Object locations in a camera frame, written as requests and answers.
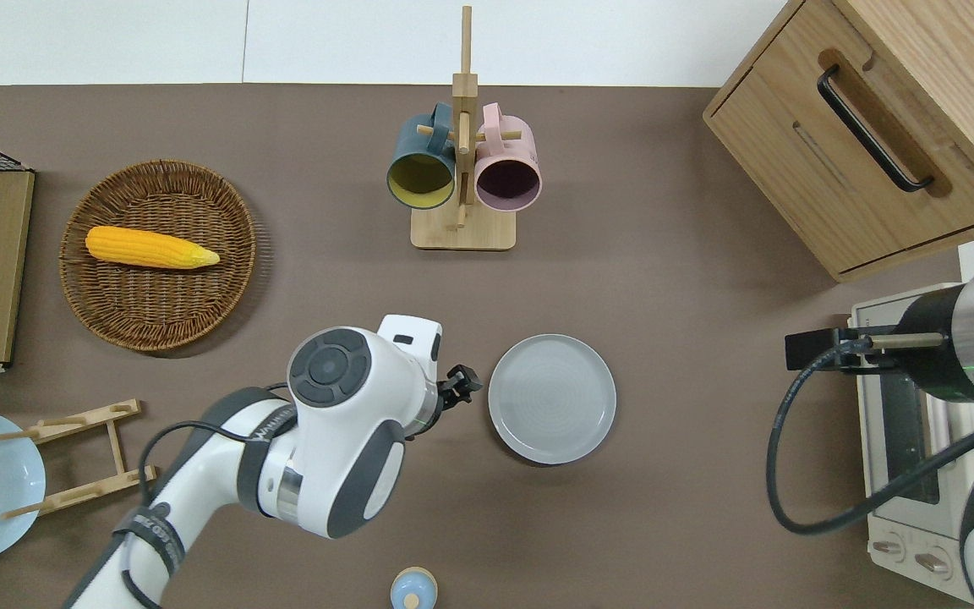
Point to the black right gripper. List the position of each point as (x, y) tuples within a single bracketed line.
[(927, 364)]

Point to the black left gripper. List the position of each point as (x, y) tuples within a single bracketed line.
[(449, 396)]

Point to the gray plate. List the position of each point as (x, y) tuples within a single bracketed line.
[(552, 397)]

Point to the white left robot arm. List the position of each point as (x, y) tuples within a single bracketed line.
[(385, 381)]

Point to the wooden mug tree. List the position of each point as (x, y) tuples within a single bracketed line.
[(463, 228)]

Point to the white toaster oven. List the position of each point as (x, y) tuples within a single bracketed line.
[(901, 524)]

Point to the wooden drawer cabinet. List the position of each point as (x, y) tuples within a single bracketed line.
[(791, 144)]

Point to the pink mug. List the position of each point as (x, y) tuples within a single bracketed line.
[(508, 165)]

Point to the teal mug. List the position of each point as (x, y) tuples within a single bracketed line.
[(421, 165)]

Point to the brown wicker basket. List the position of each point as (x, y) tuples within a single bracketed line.
[(157, 313)]

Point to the yellow corn cob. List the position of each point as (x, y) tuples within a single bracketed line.
[(149, 248)]

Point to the wooden dish rack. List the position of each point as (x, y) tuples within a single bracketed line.
[(115, 440)]

